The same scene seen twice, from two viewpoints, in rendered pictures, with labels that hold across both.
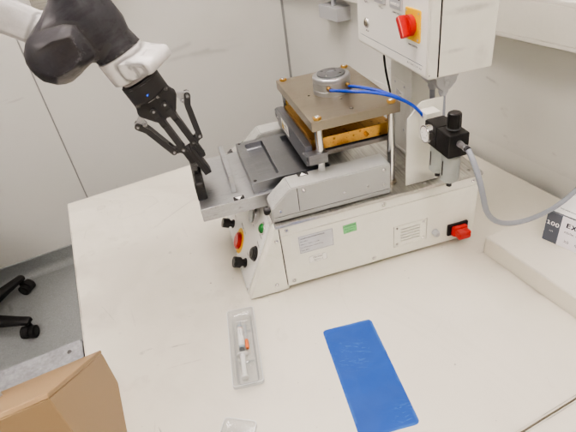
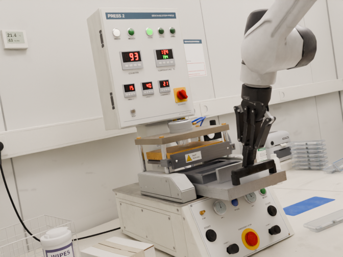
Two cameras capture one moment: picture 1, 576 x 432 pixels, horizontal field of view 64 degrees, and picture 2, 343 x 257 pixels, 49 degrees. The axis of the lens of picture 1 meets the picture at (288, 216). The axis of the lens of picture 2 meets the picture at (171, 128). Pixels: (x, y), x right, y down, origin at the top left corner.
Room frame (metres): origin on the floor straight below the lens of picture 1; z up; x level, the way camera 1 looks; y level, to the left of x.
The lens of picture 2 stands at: (1.45, 1.04, 1.19)
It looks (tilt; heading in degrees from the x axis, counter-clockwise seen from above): 3 degrees down; 248
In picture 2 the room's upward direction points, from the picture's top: 9 degrees counter-clockwise
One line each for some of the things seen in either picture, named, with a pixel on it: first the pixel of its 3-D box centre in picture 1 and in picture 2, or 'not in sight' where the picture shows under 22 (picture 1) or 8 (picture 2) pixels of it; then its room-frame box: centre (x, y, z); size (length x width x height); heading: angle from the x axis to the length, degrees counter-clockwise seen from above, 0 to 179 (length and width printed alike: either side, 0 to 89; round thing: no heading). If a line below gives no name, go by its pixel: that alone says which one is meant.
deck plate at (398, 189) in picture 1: (351, 162); (184, 183); (0.95, -0.17, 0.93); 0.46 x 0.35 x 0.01; 100
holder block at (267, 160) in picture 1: (279, 158); (211, 170); (0.92, 0.00, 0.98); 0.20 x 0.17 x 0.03; 10
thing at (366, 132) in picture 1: (334, 111); (185, 144); (0.94, -0.13, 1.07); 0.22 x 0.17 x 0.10; 10
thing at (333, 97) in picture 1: (350, 101); (182, 138); (0.93, -0.17, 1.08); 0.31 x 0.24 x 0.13; 10
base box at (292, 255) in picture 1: (339, 202); (199, 209); (0.93, -0.13, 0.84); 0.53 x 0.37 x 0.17; 100
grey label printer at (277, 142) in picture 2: not in sight; (265, 147); (0.14, -0.81, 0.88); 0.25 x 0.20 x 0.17; 104
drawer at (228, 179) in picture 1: (260, 167); (222, 175); (0.91, 0.04, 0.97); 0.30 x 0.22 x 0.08; 100
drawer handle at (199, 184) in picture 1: (197, 175); (254, 171); (0.89, 0.18, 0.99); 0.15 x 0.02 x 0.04; 10
